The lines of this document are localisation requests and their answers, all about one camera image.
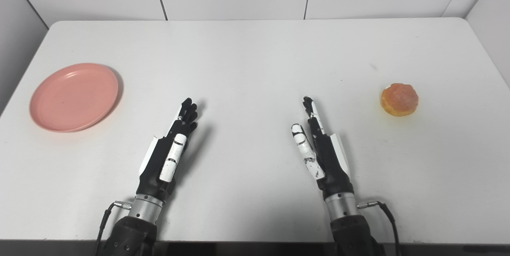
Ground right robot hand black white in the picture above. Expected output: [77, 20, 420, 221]
[291, 96, 354, 201]

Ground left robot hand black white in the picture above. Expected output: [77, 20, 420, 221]
[136, 98, 199, 203]

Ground pink round plate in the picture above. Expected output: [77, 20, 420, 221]
[29, 63, 119, 133]

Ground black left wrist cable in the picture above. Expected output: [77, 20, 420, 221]
[94, 201, 132, 256]

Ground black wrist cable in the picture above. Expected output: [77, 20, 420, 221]
[357, 201, 401, 256]
[94, 201, 132, 256]

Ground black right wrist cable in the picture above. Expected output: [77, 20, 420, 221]
[357, 201, 401, 256]

